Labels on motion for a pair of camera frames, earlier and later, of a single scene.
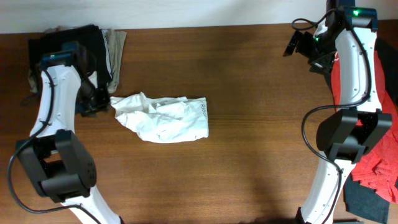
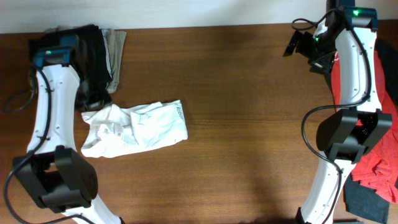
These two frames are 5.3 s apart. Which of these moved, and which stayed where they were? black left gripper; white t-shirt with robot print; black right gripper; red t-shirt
Moved: white t-shirt with robot print
Stayed: black left gripper; red t-shirt; black right gripper
